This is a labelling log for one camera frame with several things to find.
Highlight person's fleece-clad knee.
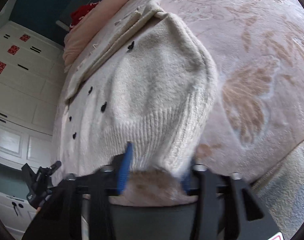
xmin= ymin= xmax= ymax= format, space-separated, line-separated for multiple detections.
xmin=252 ymin=141 xmax=304 ymax=239

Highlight pink folded duvet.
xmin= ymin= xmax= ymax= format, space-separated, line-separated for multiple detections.
xmin=63 ymin=0 xmax=129 ymax=67

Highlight cream knit sweater black hearts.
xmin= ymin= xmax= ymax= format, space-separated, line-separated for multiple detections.
xmin=55 ymin=0 xmax=217 ymax=180

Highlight red cloth on headboard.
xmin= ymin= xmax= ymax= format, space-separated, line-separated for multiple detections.
xmin=69 ymin=2 xmax=99 ymax=30

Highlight white door with handle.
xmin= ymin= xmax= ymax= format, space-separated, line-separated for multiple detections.
xmin=0 ymin=192 xmax=36 ymax=239

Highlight white wardrobe with red stickers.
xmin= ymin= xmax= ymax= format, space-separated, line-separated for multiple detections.
xmin=0 ymin=22 xmax=65 ymax=166

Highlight pink floral bed blanket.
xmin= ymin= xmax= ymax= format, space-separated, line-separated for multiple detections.
xmin=51 ymin=0 xmax=304 ymax=205

